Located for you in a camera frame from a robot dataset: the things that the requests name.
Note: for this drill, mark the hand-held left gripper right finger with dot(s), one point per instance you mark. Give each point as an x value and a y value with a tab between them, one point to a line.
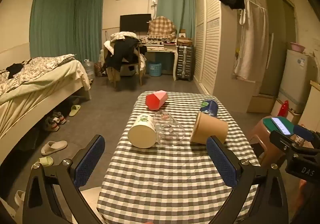
222	164

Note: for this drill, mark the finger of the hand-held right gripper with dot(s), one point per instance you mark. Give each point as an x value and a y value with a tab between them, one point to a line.
283	140
303	131

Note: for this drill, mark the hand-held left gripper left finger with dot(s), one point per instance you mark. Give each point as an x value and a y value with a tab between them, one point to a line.
90	161

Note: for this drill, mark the brown paper cup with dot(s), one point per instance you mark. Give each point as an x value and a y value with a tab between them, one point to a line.
208	128

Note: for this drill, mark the white paper cup green print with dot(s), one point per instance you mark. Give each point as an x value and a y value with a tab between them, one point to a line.
141	134

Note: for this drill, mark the clear glass cup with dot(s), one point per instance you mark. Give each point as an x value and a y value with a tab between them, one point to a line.
170	129

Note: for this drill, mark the red faceted cup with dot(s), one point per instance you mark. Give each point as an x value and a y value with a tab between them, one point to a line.
153	101

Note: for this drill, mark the brown plastic stool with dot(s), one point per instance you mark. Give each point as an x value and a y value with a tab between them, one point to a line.
262	139

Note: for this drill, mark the red bottle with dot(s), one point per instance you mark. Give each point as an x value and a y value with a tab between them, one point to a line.
283	109

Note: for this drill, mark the white slipper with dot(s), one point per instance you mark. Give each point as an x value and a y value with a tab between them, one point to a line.
53	148
19	199

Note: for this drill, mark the cardboard box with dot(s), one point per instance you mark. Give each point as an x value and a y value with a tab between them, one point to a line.
260	104

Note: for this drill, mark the green slipper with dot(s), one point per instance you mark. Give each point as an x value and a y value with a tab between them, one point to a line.
75	110
46	161

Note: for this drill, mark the white washing machine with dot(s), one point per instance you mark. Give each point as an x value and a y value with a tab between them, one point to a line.
296	79

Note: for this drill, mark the pair of sneakers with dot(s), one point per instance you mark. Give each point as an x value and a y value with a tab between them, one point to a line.
53	121

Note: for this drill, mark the blue can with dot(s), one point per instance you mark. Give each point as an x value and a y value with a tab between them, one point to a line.
209	108

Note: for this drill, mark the checkered tablecloth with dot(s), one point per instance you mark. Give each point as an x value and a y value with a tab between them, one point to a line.
162	176

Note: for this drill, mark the pink basin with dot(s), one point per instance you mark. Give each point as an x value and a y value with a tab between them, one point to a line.
297	46

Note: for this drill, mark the bed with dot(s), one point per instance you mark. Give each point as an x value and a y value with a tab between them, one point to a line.
32	99

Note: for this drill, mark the large water jug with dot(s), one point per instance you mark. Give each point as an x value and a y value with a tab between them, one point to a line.
89	70

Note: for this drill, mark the hanging white garment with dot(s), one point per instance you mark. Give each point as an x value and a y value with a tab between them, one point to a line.
250	44

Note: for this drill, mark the patterned quilt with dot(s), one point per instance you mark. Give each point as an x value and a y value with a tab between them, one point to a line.
37	69

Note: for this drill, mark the dark suitcase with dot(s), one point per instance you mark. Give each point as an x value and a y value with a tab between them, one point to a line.
185	63

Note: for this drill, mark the chair piled with clothes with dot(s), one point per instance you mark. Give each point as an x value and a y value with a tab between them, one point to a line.
123	54

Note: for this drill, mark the blue plastic basket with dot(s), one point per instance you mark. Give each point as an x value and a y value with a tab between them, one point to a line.
154	69

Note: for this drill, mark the white louvered wardrobe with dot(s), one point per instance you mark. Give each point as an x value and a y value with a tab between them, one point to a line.
210	39

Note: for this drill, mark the white desk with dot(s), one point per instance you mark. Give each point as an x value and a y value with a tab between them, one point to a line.
161	49

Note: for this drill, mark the boxes on desk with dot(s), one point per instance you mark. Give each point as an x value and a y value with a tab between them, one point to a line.
184	38

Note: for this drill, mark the wide green curtain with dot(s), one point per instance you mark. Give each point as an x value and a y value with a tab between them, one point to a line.
62	24

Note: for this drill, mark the black television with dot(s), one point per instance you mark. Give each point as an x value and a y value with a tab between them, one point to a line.
135	22

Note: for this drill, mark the plaid cloth cover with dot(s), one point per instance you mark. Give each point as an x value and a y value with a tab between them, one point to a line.
161	26

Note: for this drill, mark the narrow green curtain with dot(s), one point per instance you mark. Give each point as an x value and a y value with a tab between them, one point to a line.
177	2

